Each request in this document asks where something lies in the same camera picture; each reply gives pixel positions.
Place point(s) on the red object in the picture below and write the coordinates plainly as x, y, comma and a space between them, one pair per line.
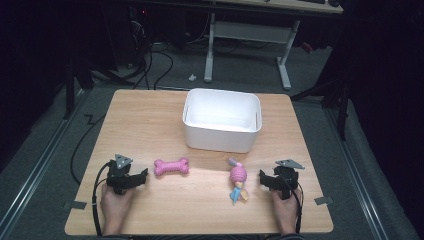
307, 47

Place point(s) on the white paper scrap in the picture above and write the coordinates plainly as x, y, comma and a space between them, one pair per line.
192, 77

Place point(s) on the desk with grey legs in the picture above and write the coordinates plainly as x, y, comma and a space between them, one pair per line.
250, 31

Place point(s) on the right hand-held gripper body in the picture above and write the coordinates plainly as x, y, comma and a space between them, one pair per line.
286, 180

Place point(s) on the person's right hand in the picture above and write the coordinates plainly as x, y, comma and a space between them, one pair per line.
286, 210

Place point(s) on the metal floor rail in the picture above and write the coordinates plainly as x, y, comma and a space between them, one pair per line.
36, 166
356, 173

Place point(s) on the dark computer tower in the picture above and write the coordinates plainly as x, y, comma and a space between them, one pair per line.
133, 31

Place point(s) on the white plastic bin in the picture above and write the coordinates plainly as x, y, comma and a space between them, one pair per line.
221, 133

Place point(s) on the person's left hand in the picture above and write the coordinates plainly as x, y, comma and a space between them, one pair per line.
114, 206

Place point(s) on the pink bone toy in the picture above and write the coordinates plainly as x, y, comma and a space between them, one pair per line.
171, 166

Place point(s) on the black computer mouse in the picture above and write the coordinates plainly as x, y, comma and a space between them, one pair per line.
334, 3

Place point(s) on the black metal stand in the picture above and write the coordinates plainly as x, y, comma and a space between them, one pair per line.
69, 93
342, 110

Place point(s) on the black keyboard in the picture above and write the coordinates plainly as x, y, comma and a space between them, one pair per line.
311, 1

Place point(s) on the grey tape piece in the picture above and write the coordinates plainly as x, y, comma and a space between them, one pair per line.
77, 205
323, 200

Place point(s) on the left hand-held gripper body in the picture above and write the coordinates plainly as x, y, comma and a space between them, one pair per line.
117, 175

